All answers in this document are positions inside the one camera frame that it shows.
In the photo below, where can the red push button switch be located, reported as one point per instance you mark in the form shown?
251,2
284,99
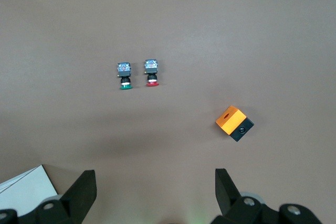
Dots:
151,68

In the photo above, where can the orange and black button box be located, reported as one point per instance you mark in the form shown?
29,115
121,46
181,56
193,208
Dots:
231,120

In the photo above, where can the white drawer cabinet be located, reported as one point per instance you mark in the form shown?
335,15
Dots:
23,190

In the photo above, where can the green push button switch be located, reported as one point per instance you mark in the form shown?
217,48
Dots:
124,69

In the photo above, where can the brown table cover sheet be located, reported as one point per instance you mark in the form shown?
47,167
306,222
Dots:
168,24

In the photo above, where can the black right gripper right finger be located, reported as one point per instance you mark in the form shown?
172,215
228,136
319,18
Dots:
228,200

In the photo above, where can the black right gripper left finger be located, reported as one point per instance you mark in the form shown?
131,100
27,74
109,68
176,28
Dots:
78,197

